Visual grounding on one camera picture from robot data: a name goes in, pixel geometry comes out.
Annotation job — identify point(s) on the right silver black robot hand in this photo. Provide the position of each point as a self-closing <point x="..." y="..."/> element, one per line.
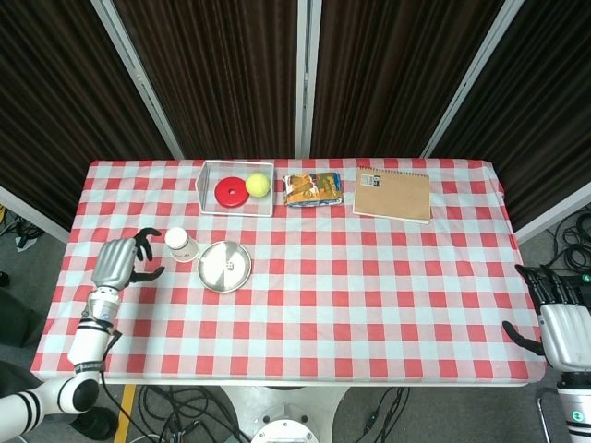
<point x="565" y="332"/>

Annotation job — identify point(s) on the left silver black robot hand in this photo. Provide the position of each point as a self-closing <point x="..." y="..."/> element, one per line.
<point x="113" y="263"/>

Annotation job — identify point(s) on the white paper cup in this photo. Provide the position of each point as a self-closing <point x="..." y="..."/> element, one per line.
<point x="182" y="249"/>

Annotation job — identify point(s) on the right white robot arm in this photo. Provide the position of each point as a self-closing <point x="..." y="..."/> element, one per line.
<point x="575" y="410"/>

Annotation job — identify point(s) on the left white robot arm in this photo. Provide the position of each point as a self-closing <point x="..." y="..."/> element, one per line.
<point x="90" y="341"/>

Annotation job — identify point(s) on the red white checkered tablecloth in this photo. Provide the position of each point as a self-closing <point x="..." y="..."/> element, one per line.
<point x="323" y="300"/>

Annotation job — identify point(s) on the round stainless steel plate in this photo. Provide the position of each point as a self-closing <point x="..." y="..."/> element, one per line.
<point x="217" y="274"/>

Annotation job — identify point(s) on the red round disc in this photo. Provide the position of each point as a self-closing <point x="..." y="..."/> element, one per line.
<point x="231" y="191"/>

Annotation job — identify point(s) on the yellow floor tape strip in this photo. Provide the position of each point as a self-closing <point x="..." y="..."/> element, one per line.
<point x="124" y="415"/>

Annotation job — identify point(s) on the yellow tennis ball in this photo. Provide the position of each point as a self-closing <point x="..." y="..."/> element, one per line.
<point x="257" y="184"/>

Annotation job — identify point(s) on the dark brown partition panel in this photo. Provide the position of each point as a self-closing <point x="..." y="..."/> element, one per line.
<point x="221" y="78"/>
<point x="392" y="78"/>
<point x="55" y="101"/>
<point x="545" y="101"/>

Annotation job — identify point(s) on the orange blue snack packet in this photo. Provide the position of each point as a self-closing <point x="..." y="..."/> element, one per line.
<point x="313" y="189"/>

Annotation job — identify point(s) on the brown spiral notebook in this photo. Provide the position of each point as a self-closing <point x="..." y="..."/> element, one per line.
<point x="392" y="198"/>

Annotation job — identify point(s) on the low grey partition rail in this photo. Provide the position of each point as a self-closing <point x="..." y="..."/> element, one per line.
<point x="32" y="214"/>
<point x="554" y="212"/>

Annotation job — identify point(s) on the slanted grey partition post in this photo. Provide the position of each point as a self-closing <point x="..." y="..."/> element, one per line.
<point x="138" y="78"/>
<point x="471" y="78"/>

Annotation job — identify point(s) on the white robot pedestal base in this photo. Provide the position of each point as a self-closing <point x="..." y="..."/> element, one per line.
<point x="284" y="415"/>

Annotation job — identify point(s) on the upright grey partition post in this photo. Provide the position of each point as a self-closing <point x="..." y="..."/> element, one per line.
<point x="307" y="78"/>

